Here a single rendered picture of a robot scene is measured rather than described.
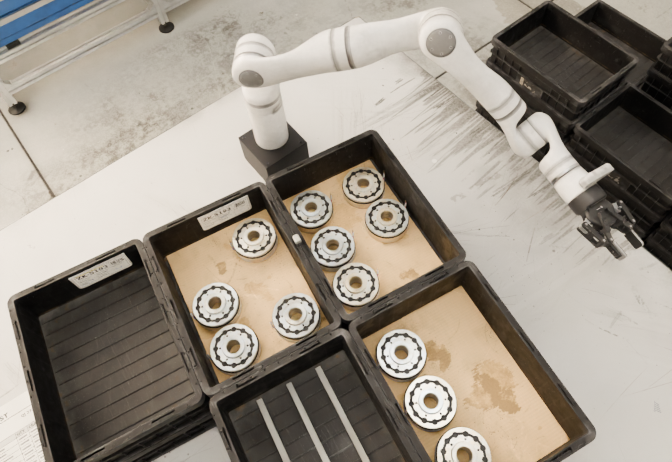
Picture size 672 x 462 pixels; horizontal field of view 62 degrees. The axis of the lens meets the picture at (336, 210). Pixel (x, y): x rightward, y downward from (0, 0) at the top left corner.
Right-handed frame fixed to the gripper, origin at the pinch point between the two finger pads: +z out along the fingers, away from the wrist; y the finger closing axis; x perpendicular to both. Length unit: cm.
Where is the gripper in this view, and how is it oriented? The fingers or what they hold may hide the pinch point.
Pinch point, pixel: (627, 247)
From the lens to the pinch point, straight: 132.0
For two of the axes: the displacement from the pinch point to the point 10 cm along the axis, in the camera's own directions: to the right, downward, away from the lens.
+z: 5.3, 7.9, -3.0
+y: -8.1, 3.8, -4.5
